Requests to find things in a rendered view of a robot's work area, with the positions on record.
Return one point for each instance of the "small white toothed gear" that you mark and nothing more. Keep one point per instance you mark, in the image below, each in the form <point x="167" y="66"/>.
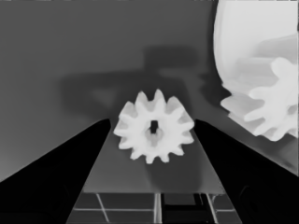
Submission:
<point x="135" y="124"/>
<point x="280" y="91"/>

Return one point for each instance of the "dark robot body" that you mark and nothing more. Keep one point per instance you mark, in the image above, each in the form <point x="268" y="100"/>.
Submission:
<point x="182" y="210"/>

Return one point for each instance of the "white round carrier with pins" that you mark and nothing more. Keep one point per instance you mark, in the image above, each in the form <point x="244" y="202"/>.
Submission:
<point x="246" y="31"/>

